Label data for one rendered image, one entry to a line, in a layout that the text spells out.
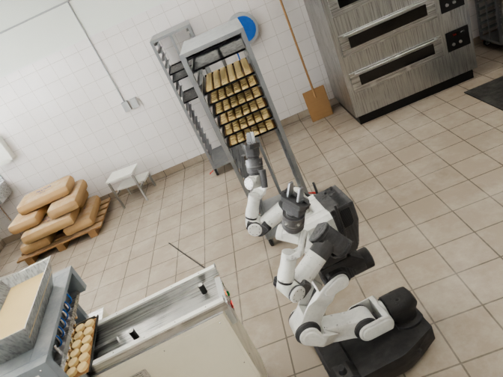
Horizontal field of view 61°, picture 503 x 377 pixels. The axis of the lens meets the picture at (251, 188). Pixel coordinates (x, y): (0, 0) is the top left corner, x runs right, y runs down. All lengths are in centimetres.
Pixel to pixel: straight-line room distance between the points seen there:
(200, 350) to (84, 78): 451
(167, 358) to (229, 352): 31
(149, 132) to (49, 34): 168
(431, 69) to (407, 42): 45
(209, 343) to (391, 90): 391
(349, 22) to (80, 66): 337
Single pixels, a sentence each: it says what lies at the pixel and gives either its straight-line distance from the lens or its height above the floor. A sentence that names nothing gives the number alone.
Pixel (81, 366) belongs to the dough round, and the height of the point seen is 92.
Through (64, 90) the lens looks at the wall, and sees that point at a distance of 626.
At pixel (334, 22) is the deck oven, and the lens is 503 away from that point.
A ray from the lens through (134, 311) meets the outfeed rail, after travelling 252.
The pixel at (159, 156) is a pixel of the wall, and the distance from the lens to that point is 632.
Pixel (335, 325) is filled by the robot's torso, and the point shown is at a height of 39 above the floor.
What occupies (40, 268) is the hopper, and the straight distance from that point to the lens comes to 256.
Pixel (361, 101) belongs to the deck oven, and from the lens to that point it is 531.
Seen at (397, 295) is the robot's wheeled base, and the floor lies 36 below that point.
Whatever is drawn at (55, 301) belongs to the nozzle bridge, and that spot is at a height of 118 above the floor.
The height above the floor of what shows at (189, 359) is 67.
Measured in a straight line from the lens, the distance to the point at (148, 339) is 226.
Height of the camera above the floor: 223
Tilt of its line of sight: 27 degrees down
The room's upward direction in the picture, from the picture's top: 25 degrees counter-clockwise
